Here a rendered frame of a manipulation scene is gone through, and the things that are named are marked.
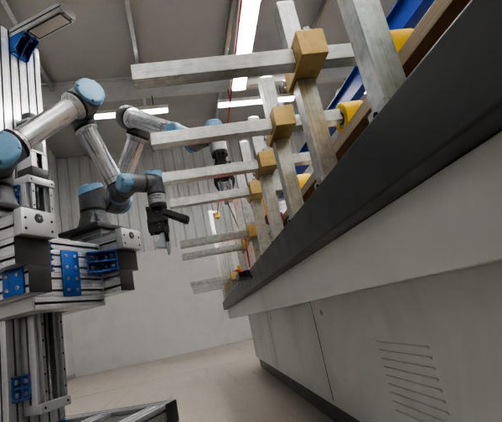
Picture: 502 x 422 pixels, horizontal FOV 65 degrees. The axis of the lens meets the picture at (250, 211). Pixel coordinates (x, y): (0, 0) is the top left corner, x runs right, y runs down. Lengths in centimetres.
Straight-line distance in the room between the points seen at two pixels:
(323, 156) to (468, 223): 35
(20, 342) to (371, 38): 160
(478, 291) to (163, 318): 879
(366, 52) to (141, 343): 906
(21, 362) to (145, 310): 768
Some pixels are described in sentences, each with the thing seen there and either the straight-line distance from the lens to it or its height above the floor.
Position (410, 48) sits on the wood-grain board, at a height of 88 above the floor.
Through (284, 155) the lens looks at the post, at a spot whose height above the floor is 87.
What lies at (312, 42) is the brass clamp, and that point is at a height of 94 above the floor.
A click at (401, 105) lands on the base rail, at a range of 42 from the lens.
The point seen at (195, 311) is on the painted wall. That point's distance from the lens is 935.
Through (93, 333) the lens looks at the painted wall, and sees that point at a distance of 954.
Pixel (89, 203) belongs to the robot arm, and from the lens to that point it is 197.
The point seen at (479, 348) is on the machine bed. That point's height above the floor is 38.
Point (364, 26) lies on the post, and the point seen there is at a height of 82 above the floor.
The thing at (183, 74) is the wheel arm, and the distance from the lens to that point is 72.
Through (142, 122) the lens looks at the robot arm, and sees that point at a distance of 184.
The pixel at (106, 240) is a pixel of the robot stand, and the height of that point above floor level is 95.
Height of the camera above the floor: 52
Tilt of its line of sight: 15 degrees up
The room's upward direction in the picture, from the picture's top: 12 degrees counter-clockwise
